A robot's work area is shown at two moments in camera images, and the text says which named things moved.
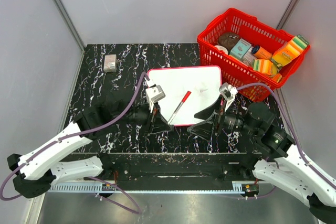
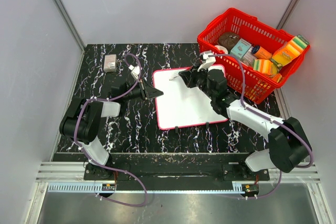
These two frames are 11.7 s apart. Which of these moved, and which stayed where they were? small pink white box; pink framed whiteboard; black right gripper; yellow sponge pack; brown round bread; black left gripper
Moved: black right gripper; black left gripper
Stayed: small pink white box; pink framed whiteboard; yellow sponge pack; brown round bread
